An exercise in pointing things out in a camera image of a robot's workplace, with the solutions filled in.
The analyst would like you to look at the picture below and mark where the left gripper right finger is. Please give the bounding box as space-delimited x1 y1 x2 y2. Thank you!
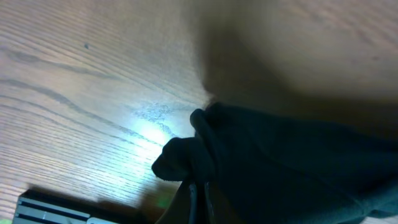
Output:
205 182 239 224

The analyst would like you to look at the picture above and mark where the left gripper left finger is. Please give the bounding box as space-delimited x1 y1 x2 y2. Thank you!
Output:
155 180 197 224

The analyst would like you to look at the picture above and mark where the black t-shirt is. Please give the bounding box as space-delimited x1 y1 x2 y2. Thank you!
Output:
152 103 397 223

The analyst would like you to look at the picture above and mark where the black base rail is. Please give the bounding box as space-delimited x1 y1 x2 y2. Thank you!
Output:
12 189 148 224

